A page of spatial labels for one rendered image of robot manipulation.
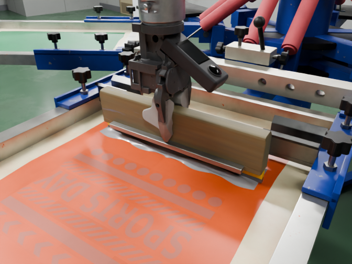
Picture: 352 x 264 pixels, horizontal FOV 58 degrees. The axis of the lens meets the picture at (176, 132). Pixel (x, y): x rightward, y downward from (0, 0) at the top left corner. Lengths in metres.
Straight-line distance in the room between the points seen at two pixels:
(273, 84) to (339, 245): 1.23
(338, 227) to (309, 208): 1.51
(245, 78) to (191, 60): 0.35
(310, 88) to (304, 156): 0.25
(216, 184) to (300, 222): 0.16
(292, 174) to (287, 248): 0.21
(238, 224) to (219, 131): 0.15
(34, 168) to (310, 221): 0.47
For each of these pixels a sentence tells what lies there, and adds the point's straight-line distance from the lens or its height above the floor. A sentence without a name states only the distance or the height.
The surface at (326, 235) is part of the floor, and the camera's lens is 1.92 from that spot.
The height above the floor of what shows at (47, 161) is 0.95.
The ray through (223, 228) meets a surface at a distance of 0.49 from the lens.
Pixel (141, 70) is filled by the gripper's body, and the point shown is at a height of 1.12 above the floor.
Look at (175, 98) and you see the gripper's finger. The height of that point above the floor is 1.06.
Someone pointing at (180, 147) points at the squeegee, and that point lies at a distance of 0.59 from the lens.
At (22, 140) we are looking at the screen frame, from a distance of 0.71.
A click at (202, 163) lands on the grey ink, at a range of 0.60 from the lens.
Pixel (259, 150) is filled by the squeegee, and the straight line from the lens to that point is 0.53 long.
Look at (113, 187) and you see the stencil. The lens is 0.56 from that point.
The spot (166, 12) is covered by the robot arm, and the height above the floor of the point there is 1.22.
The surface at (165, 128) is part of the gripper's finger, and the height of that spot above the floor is 1.03.
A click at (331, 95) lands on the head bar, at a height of 1.02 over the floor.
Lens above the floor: 1.31
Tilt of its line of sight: 30 degrees down
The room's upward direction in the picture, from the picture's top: straight up
